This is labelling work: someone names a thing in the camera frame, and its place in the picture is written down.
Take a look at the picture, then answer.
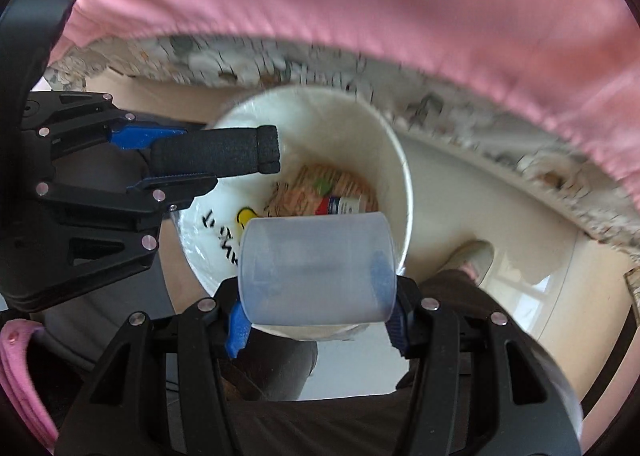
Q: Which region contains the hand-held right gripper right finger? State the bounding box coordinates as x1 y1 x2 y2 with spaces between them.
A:
387 276 583 456

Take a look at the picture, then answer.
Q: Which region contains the floral bed skirt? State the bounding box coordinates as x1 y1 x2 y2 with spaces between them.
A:
45 33 640 257

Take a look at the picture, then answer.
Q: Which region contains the pink floral bedsheet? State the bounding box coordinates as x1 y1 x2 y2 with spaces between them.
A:
50 0 640 217

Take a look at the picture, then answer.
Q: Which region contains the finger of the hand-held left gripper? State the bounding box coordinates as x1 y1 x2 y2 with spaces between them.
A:
20 91 211 174
10 170 219 313

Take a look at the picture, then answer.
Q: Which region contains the white paper bucket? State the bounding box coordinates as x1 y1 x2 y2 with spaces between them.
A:
170 84 413 342

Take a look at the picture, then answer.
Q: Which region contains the person's shoe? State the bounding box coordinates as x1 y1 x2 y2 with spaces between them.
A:
442 241 494 283

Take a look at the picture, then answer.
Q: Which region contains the black foam cylinder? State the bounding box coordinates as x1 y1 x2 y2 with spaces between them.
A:
150 125 280 178

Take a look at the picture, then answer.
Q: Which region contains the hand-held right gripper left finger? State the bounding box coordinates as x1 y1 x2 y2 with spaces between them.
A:
52 278 256 456

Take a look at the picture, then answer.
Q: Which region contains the pink garment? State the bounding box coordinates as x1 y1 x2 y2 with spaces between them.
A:
0 320 57 453

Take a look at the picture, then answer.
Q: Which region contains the person's right leg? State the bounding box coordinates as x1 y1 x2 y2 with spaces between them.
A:
220 268 583 456

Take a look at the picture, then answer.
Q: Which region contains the translucent plastic cup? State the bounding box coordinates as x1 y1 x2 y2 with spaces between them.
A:
237 212 398 327

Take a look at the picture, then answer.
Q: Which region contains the printed snack wrapper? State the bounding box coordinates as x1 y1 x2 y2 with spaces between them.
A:
265 165 378 219

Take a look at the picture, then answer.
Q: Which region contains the dark wooden frame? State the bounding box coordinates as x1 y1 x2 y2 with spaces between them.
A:
585 306 637 407

